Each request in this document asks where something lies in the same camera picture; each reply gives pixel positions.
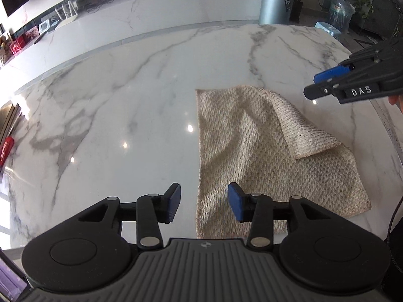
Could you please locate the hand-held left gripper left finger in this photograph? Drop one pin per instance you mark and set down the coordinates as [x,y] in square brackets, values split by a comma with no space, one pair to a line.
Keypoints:
[174,202]

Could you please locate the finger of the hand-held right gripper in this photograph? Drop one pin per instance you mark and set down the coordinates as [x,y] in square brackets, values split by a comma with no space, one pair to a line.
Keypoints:
[327,75]
[352,92]

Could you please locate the clear blue water jug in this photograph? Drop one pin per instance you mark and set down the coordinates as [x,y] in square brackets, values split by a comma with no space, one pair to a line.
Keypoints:
[342,12]

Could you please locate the light blue plastic stool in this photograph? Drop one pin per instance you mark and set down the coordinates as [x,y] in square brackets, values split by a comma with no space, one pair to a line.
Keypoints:
[329,29]

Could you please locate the person's right hand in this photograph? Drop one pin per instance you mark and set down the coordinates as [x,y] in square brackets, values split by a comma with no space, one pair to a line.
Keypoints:
[396,101]

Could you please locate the small white display device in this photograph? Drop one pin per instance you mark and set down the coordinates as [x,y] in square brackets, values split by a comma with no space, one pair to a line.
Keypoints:
[44,26]

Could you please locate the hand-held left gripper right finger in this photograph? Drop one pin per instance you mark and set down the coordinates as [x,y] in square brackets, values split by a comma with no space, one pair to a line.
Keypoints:
[236,205]

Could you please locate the laptop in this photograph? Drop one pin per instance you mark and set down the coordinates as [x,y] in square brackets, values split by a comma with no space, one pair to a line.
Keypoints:
[11,278]

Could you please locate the white router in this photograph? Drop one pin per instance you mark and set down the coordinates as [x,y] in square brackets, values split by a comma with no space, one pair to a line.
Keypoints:
[66,15]

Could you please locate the beige woven towel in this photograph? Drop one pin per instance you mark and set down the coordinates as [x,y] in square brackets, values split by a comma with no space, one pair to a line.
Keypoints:
[252,151]

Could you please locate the stack of books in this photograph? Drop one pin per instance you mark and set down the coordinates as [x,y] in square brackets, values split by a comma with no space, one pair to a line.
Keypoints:
[9,122]

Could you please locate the grey metal trash can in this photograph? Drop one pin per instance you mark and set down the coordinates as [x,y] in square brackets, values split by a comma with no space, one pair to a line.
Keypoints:
[276,3]

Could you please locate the red packet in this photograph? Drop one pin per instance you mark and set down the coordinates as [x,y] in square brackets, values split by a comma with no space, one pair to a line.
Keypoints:
[5,152]

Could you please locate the red box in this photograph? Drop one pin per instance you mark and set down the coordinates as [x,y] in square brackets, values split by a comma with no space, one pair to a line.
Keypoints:
[17,46]

